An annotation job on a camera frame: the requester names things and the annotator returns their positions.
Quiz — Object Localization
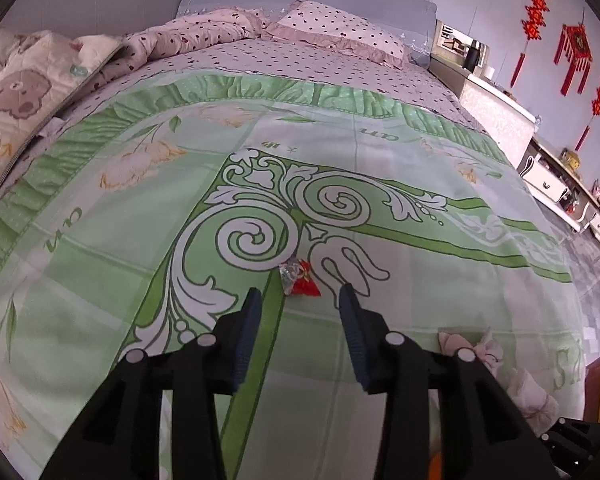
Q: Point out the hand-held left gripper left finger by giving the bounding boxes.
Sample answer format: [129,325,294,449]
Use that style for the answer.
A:
[40,287,263,480]

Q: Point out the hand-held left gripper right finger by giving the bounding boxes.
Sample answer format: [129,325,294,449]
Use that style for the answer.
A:
[339,285,556,480]

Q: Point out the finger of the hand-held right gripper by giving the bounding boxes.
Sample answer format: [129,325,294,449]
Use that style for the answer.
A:
[539,416,600,480]

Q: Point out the red foil wrapper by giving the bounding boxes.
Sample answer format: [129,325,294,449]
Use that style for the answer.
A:
[279,258,321,297]

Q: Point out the white low cabinet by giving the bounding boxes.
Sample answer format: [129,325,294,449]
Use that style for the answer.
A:
[520,137,600,261]

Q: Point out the white nightstand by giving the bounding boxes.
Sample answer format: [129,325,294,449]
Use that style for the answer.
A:
[427,55,538,171]

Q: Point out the dotted grey bedsheet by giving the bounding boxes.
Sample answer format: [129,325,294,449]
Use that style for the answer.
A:
[20,40,488,133]

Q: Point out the pink dotted duvet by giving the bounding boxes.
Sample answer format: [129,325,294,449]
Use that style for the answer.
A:
[62,6,271,106]

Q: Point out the black thermos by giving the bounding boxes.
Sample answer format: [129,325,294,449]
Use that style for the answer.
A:
[464,39,483,72]

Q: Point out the pink dotted pillow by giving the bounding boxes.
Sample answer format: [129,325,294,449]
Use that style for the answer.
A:
[262,0,411,66]

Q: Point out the bear print quilt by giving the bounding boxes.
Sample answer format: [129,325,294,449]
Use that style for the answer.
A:
[0,30,126,211]

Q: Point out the red tasselled knot decoration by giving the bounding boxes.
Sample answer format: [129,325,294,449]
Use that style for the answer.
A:
[554,22,593,96]

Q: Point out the red Chinese knot decorations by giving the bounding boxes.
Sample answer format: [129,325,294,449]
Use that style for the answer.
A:
[510,0,553,88]

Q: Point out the picture frame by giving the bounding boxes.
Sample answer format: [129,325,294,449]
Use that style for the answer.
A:
[437,24,488,68]

